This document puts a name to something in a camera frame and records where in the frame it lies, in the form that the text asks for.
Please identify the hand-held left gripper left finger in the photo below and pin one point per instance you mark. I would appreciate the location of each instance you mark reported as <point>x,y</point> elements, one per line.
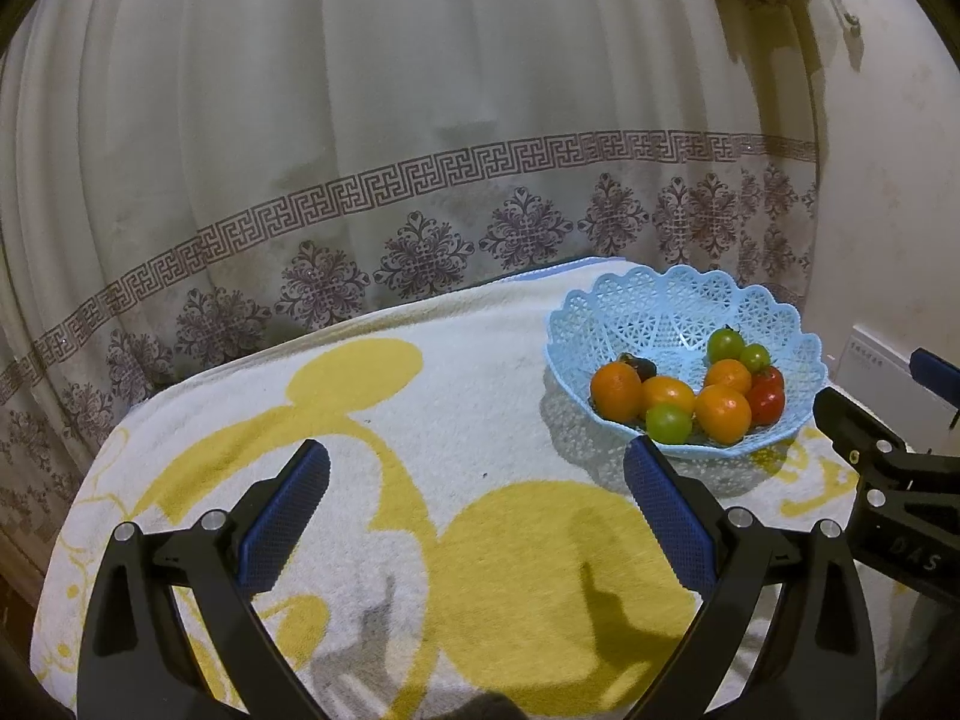
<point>289,517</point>

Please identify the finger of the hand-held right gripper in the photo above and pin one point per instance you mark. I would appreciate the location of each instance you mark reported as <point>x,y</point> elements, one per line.
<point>855,420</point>
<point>937,375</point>

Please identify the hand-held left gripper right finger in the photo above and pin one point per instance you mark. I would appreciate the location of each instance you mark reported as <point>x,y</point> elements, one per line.
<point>671,517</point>

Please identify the red tomato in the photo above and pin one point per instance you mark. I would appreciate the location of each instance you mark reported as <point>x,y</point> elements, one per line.
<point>765,406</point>
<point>774,375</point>

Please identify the smooth oval green tomato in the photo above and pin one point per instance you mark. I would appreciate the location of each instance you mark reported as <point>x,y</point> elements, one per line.
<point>669,424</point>

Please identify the yellowish smooth orange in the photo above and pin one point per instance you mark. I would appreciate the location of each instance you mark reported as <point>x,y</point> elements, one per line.
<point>669,394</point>

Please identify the rough-skinned orange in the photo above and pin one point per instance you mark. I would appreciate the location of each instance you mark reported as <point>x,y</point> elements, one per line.
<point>729,375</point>

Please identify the small orange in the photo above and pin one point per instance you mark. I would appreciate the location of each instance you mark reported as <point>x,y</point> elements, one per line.
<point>616,391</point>

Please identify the dark avocado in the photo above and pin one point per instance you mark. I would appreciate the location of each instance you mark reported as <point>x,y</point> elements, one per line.
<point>640,367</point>

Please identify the light blue lace plastic basket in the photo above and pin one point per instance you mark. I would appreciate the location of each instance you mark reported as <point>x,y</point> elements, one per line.
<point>660,307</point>

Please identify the white and yellow printed towel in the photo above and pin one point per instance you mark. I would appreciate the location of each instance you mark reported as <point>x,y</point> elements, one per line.
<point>450,427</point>

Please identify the beige patterned curtain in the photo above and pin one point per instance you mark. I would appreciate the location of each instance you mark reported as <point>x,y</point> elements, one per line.
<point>300,127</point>

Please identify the white wall box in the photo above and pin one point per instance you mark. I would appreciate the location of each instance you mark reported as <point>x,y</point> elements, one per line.
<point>881,360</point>

